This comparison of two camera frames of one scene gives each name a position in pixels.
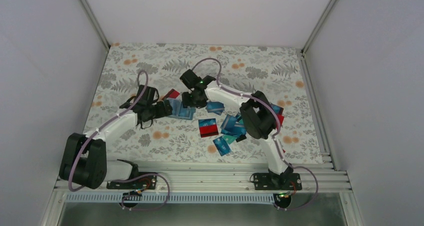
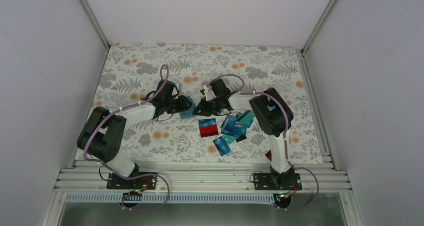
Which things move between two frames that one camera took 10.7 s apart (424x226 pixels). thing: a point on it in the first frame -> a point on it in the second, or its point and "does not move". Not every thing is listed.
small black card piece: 241,138 does not move
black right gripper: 186,102 -> 204,109
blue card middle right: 228,125 does not move
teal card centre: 229,139 does not move
